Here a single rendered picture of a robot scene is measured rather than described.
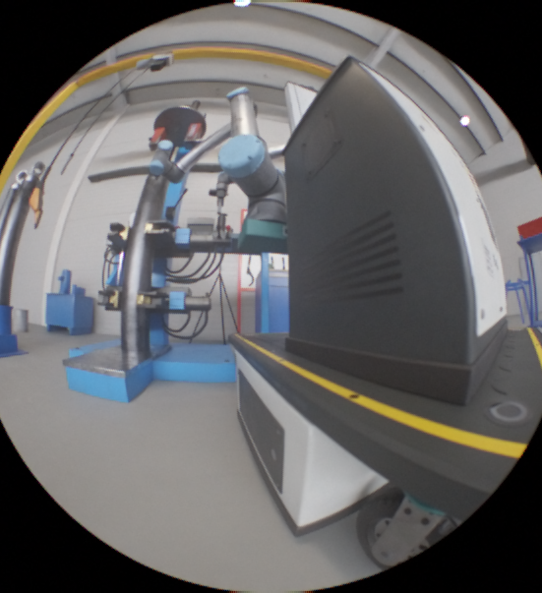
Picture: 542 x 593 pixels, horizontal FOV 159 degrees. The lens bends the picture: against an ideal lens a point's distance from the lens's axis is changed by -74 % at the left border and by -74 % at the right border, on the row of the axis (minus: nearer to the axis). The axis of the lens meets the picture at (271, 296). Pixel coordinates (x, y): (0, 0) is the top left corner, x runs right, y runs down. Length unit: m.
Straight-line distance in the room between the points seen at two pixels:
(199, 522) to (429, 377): 0.43
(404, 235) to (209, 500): 0.54
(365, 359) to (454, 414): 0.11
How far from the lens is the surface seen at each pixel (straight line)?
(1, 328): 2.03
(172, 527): 0.46
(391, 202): 0.22
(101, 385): 1.01
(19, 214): 2.16
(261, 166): 0.64
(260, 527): 0.44
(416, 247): 0.19
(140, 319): 1.35
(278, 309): 2.19
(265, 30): 6.88
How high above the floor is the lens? 0.39
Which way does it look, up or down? 6 degrees up
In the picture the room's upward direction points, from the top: straight up
